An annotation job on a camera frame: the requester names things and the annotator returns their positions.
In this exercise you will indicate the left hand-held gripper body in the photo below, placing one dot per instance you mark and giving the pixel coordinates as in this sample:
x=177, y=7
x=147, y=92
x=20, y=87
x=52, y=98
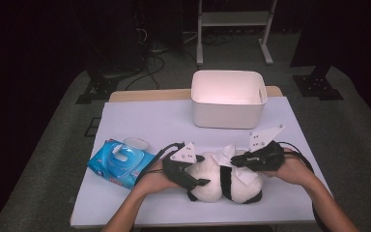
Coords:
x=174, y=170

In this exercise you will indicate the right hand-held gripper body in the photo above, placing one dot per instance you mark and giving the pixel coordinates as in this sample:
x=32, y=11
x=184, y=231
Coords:
x=269, y=158

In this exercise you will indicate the panda plush toy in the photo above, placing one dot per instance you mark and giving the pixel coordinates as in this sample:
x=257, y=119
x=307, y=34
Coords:
x=206, y=187

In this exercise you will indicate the white wet wipe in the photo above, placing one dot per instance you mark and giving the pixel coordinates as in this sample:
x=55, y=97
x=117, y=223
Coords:
x=117, y=149
x=227, y=156

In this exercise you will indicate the white plastic bin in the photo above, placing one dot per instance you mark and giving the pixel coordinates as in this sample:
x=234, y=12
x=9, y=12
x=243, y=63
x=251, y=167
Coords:
x=225, y=116

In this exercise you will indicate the blue wet wipe packet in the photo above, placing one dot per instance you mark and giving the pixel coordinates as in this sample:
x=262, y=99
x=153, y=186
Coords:
x=103, y=164

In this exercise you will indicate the person's left hand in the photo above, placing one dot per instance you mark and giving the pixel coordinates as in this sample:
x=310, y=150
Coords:
x=153, y=183

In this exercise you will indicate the person's right hand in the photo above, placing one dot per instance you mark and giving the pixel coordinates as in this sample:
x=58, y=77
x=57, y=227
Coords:
x=294, y=170

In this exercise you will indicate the black stand base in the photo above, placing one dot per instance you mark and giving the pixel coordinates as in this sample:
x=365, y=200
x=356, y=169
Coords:
x=99, y=88
x=317, y=87

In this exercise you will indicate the black square floor frame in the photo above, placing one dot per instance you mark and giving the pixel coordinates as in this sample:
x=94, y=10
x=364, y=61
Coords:
x=91, y=133

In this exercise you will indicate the white metal stand frame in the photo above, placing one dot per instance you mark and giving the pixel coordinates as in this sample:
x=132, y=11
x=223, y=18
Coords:
x=235, y=18

